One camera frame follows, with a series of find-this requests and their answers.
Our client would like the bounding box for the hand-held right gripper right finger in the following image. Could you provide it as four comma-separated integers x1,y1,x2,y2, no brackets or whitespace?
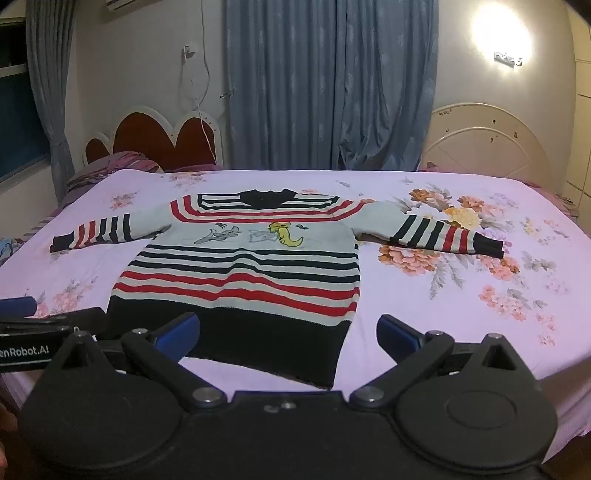
348,315,539,412

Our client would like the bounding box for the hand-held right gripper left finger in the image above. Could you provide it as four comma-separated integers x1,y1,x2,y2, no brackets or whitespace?
39,312,228,412

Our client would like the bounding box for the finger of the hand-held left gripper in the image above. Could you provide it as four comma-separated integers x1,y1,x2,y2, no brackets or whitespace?
0,296,108,334

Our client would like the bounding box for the striped knit sweater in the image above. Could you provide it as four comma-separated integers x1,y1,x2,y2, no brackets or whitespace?
50,188,505,387

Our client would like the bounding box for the pink floral bed sheet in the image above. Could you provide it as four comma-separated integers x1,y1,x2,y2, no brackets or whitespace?
0,167,591,437

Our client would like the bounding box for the pink striped pillow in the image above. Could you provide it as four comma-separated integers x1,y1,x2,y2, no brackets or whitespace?
65,151,162,195

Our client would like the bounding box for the white and brown headboard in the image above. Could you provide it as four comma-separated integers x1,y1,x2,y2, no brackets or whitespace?
83,106,225,171

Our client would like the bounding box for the window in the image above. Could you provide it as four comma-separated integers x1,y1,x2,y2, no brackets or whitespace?
0,18,51,185

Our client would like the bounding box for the cream round headboard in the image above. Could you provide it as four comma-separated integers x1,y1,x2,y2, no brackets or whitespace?
419,103,554,188

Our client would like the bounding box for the narrow blue curtain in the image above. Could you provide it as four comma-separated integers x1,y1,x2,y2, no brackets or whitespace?
25,0,77,208

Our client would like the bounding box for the wide blue curtain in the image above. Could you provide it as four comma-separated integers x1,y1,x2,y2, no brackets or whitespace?
224,0,439,172

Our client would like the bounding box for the white wardrobe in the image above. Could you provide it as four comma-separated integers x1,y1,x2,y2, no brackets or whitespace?
561,0,591,217

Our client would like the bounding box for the white wall charger cable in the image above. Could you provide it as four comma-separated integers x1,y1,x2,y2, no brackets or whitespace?
181,44,219,163

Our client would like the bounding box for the wall lamp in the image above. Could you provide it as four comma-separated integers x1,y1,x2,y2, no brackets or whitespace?
471,2,536,68

